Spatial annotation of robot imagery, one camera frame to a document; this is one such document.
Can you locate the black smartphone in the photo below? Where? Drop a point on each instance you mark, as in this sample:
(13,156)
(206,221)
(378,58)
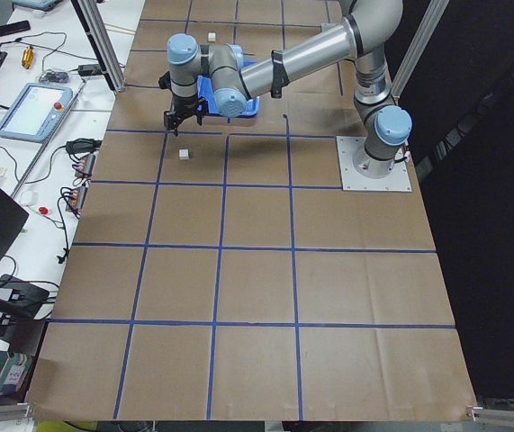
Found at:
(14,27)

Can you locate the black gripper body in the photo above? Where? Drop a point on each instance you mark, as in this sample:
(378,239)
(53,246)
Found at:
(184,103)

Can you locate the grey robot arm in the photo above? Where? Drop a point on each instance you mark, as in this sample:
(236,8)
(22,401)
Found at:
(359,37)

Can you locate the black power adapter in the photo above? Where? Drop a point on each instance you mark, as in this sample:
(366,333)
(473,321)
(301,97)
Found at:
(89,70)

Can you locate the blue teach pendant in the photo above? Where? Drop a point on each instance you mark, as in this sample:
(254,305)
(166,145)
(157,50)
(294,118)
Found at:
(36,112)

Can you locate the yellow metal cylinder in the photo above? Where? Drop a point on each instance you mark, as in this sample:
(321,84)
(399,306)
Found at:
(28,57)

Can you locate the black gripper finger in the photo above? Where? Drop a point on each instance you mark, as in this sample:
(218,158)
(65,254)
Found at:
(171,122)
(201,111)

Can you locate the blue plastic tray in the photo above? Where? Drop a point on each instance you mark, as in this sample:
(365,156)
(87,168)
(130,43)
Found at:
(216,106)

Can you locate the aluminium frame post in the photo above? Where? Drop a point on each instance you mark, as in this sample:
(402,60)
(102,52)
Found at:
(94,29)

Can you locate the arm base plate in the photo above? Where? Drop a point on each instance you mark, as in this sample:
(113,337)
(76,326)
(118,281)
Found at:
(361,173)

